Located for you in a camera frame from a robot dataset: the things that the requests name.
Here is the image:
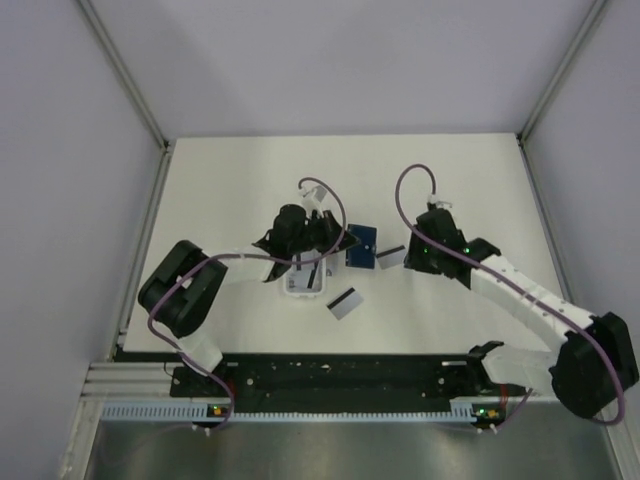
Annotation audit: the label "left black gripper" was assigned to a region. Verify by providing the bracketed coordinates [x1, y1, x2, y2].
[288, 210, 359, 256]

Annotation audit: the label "blue card holder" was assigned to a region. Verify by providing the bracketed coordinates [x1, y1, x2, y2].
[345, 224, 377, 270]

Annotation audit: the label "white plastic basket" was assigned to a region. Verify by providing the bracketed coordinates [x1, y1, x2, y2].
[283, 250, 327, 298]

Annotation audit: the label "silver card black stripe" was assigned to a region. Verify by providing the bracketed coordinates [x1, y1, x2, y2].
[326, 287, 363, 321]

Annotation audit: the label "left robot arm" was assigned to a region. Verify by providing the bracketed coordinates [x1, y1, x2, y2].
[138, 204, 360, 397]

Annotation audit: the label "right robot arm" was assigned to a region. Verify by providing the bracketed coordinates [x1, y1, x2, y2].
[405, 205, 639, 419]

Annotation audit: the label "silver card near holder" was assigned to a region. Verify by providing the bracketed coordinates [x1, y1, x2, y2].
[376, 245, 406, 270]

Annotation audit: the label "diamond print silver card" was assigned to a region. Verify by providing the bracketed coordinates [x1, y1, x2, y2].
[326, 255, 339, 277]

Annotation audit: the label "lower cards in basket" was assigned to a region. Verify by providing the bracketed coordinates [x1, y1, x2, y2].
[285, 262, 322, 292]

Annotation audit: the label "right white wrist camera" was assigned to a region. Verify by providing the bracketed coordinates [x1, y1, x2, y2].
[427, 194, 453, 210]

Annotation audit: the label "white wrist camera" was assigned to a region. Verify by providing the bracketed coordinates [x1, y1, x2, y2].
[427, 194, 453, 210]
[299, 185, 327, 210]

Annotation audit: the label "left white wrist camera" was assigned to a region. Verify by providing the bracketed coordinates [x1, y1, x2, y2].
[299, 185, 327, 210]

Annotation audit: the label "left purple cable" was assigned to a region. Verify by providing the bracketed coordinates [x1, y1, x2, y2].
[147, 177, 348, 436]

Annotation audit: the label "grey slotted cable duct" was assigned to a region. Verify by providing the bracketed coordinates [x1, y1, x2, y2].
[100, 401, 504, 425]

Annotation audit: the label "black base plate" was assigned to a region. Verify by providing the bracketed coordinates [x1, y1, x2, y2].
[170, 353, 525, 414]

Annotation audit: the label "left aluminium frame post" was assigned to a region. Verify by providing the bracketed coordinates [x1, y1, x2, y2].
[73, 0, 170, 151]

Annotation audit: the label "aluminium frame post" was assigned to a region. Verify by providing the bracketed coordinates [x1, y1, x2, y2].
[517, 0, 614, 146]
[73, 0, 170, 151]

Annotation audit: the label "right aluminium frame post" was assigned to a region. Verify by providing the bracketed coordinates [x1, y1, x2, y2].
[517, 0, 614, 146]

